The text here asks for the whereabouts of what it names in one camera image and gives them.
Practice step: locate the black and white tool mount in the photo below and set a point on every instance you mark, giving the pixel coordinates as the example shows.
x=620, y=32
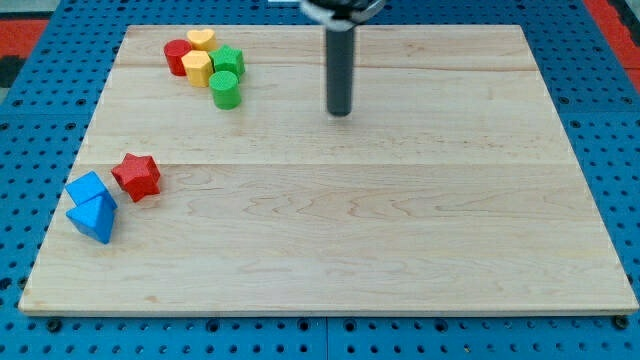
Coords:
x=341, y=15

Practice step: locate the green star block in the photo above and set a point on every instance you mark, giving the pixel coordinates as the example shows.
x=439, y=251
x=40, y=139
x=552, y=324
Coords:
x=227, y=58

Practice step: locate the yellow heart block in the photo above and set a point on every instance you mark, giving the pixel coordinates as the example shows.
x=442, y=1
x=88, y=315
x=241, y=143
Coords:
x=202, y=39

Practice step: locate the green cylinder block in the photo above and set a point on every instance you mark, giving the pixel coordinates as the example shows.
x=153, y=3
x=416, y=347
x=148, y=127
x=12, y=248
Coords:
x=224, y=87

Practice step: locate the blue cube block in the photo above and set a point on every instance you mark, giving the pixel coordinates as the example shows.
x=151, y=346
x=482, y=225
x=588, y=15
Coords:
x=88, y=187

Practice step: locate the blue triangle block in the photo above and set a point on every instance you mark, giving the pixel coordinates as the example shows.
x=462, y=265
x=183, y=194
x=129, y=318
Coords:
x=94, y=218

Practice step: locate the yellow pentagon block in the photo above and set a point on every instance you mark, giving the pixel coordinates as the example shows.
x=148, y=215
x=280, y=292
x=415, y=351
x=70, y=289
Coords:
x=198, y=68

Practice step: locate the red cylinder block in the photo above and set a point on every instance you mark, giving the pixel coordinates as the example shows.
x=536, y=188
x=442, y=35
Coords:
x=174, y=50

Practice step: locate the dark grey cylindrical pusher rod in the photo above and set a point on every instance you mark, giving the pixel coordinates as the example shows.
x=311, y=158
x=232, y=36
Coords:
x=339, y=52

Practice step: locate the red star block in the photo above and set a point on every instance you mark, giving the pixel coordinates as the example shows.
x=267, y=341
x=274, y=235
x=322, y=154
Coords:
x=138, y=176

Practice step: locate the light wooden board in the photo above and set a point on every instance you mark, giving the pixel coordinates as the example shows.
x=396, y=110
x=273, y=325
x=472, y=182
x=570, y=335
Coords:
x=450, y=190

